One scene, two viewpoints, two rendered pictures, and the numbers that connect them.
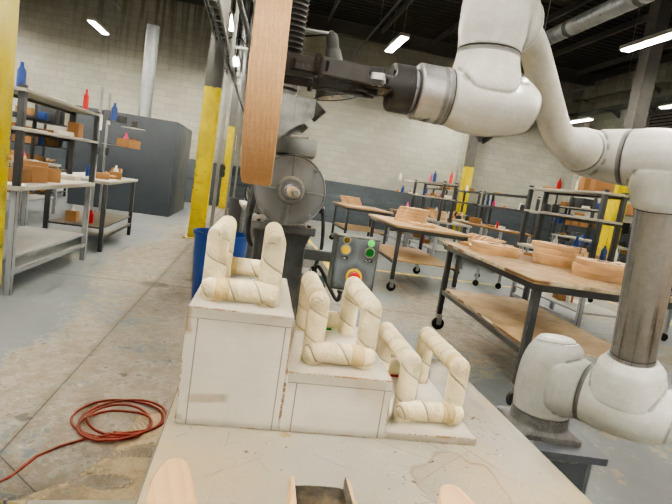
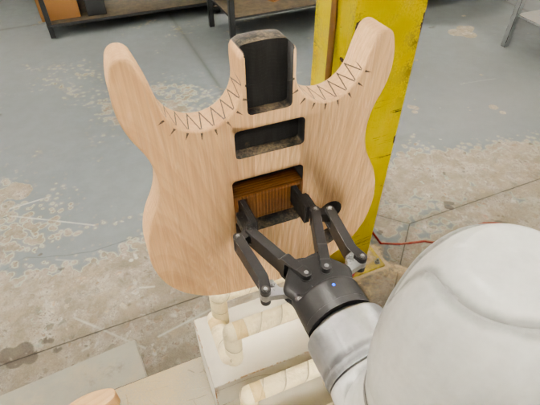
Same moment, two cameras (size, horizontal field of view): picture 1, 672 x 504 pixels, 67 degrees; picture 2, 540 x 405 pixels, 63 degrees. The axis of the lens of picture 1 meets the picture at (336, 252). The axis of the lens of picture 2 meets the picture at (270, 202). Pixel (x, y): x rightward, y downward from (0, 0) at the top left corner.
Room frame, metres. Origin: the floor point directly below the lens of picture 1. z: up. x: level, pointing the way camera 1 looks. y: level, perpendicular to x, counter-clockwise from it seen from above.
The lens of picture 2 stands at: (0.71, -0.30, 1.88)
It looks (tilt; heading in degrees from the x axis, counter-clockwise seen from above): 44 degrees down; 77
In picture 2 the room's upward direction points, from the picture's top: straight up
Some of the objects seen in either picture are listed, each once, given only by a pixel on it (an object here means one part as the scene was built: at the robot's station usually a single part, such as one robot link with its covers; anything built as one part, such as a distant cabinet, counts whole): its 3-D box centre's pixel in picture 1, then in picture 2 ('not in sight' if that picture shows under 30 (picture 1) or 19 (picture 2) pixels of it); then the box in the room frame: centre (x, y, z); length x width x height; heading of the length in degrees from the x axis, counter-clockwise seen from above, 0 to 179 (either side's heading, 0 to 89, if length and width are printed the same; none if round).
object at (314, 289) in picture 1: (314, 289); (293, 376); (0.83, 0.03, 1.12); 0.20 x 0.03 x 0.03; 9
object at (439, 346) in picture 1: (442, 349); not in sight; (0.87, -0.21, 1.04); 0.20 x 0.03 x 0.03; 9
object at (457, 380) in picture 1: (454, 394); not in sight; (0.78, -0.23, 0.99); 0.03 x 0.03 x 0.09
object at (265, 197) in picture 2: not in sight; (265, 195); (0.81, 0.14, 1.46); 0.10 x 0.03 x 0.05; 9
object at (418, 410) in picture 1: (429, 411); not in sight; (0.77, -0.19, 0.96); 0.11 x 0.03 x 0.03; 100
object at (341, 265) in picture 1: (342, 265); not in sight; (1.92, -0.03, 0.99); 0.24 x 0.21 x 0.26; 10
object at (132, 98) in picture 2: not in sight; (146, 93); (0.68, 0.13, 1.64); 0.07 x 0.04 x 0.10; 9
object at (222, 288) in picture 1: (240, 290); (221, 336); (0.72, 0.13, 1.12); 0.11 x 0.03 x 0.03; 100
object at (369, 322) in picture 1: (367, 337); not in sight; (0.76, -0.07, 1.07); 0.03 x 0.03 x 0.09
